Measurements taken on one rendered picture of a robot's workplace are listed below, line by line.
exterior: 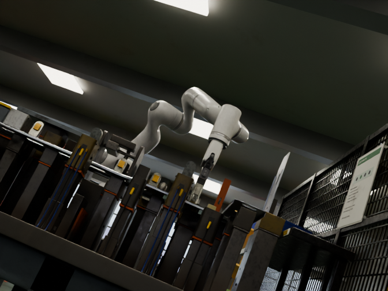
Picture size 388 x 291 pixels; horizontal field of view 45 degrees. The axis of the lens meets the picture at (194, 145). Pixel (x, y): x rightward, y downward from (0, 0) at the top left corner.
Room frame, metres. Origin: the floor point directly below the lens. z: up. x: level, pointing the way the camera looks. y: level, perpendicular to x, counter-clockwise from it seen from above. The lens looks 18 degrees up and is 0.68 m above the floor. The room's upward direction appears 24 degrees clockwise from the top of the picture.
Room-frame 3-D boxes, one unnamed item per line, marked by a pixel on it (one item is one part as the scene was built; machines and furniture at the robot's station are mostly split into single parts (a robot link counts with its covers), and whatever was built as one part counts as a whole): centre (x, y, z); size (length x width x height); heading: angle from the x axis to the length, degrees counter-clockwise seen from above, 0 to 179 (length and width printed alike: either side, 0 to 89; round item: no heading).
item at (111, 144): (1.94, 0.28, 0.95); 0.18 x 0.13 x 0.49; 88
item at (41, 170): (1.74, 0.46, 0.84); 0.12 x 0.05 x 0.29; 178
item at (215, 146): (1.72, -0.08, 1.23); 0.10 x 0.07 x 0.11; 178
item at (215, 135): (1.73, -0.08, 1.29); 0.09 x 0.08 x 0.03; 178
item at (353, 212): (1.60, -0.63, 1.30); 0.23 x 0.02 x 0.31; 178
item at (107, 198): (1.74, 0.20, 0.84); 0.12 x 0.05 x 0.29; 178
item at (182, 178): (1.51, -0.02, 0.87); 0.12 x 0.07 x 0.35; 178
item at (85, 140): (1.55, 0.33, 0.87); 0.12 x 0.07 x 0.35; 178
